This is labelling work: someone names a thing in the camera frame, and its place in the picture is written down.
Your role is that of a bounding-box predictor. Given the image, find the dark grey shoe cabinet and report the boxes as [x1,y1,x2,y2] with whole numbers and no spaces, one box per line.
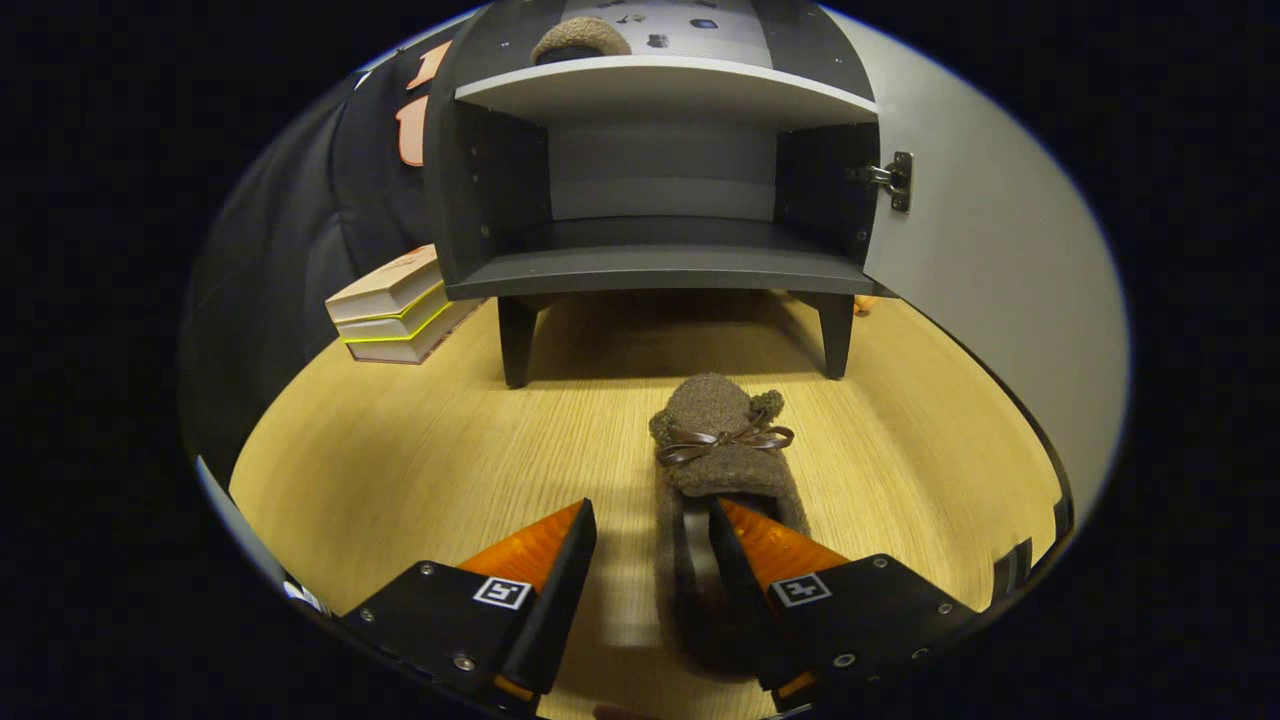
[425,0,881,389]

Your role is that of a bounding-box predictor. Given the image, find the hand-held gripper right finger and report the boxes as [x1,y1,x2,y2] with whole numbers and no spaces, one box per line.
[708,497,981,713]

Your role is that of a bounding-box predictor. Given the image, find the yellow edged book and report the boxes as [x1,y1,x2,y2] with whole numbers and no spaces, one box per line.
[338,283,453,344]

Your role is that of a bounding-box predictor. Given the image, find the metal door hinge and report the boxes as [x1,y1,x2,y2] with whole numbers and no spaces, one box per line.
[848,152,914,213]

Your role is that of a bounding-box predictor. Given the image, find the black backdrop cloth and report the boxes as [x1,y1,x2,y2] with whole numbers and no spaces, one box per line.
[185,30,481,471]

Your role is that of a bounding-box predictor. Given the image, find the brown knitted shoe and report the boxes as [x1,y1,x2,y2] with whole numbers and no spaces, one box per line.
[648,373,811,681]
[530,17,633,66]

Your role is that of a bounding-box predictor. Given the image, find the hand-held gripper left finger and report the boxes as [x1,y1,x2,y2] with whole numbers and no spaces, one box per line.
[340,498,598,716]

